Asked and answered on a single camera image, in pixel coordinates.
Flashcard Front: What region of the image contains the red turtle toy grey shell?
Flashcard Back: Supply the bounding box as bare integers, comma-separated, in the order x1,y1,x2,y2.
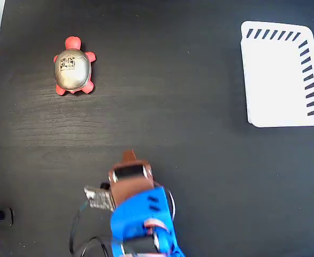
52,36,97,95

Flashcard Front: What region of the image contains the white plastic basket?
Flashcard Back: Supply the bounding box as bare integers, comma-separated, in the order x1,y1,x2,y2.
240,20,314,128

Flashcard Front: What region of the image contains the black table clamp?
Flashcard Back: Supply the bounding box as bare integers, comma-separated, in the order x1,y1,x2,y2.
0,207,14,231

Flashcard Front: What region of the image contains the bare camera circuit board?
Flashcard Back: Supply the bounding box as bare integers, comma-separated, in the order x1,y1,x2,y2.
83,183,116,212

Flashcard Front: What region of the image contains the white red servo wire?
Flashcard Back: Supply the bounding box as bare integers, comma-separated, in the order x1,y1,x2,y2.
144,188,177,236

